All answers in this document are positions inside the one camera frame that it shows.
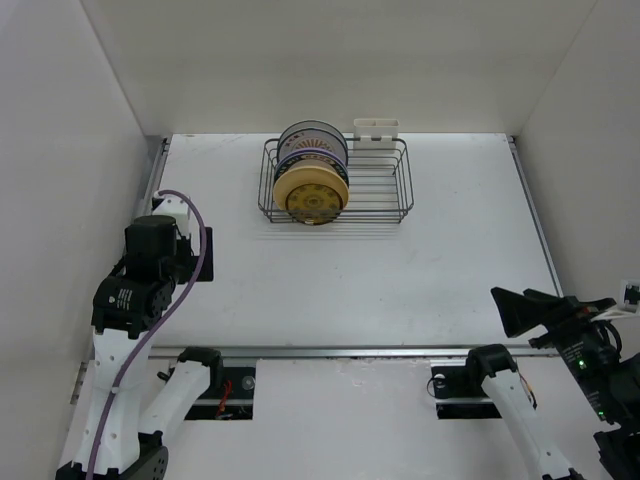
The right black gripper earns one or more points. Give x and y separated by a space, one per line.
521 311

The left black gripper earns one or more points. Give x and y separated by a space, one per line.
190 269

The beige plastic plate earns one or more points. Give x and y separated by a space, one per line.
308 175

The small yellow patterned plate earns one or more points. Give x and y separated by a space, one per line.
314 204

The white plate blue rim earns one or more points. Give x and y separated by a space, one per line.
315 158

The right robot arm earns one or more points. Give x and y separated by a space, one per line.
546 407

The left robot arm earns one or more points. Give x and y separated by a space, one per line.
121 439

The purple plastic plate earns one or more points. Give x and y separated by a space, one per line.
339 150

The grey rimmed patterned plate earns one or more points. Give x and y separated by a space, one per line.
309 130

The white utensil holder cup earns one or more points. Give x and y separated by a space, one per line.
375 133

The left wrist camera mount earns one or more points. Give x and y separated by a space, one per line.
173 206

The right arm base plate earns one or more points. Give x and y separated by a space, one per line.
455 390

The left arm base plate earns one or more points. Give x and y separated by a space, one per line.
232 400

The wire dish rack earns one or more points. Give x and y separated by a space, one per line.
381 184

